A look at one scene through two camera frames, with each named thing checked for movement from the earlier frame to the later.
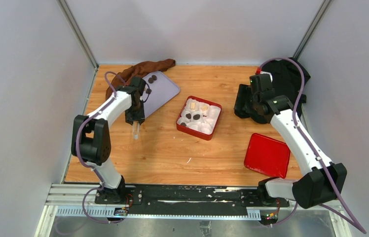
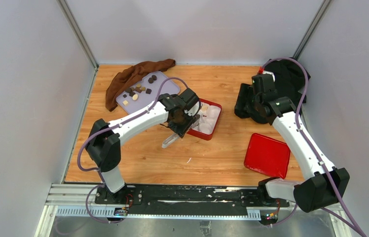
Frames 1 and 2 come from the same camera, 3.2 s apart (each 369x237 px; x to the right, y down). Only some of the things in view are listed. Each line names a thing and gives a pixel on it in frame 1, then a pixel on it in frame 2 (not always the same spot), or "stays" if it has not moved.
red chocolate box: [199, 117] stays
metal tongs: [135, 130] → [169, 139]
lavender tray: [163, 89] stays
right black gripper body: [245, 91] stays
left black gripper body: [135, 113] → [182, 125]
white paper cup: [206, 128] stays
